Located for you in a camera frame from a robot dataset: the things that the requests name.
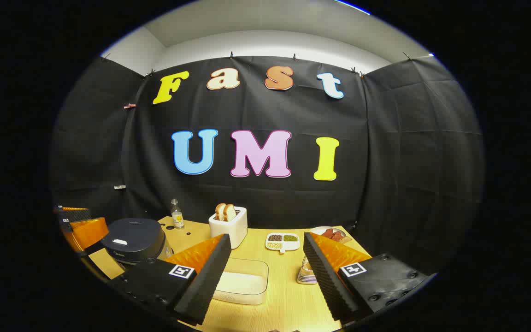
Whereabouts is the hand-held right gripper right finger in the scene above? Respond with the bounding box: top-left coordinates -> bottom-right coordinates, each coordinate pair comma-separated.
303,232 -> 432,323

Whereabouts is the small glass bottle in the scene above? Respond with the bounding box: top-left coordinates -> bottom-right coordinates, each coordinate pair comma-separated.
171,199 -> 185,229

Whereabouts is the metal wire chopstick holder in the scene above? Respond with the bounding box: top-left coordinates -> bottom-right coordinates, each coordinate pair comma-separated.
297,255 -> 319,285

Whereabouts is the white round plate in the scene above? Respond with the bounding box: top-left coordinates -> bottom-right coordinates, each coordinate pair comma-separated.
309,226 -> 353,244

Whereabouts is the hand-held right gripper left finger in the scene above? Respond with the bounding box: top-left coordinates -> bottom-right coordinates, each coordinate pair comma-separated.
109,234 -> 232,326

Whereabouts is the dark grey rice cooker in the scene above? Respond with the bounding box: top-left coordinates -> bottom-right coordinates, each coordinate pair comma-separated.
101,218 -> 168,265

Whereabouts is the white toaster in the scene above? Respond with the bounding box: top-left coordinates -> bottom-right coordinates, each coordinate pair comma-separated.
208,206 -> 248,249

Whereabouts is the clear plastic container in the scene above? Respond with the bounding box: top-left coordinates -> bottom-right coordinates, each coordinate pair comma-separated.
211,257 -> 269,306

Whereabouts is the white divided bean dish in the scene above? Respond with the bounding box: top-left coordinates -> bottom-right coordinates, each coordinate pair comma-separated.
265,232 -> 301,254

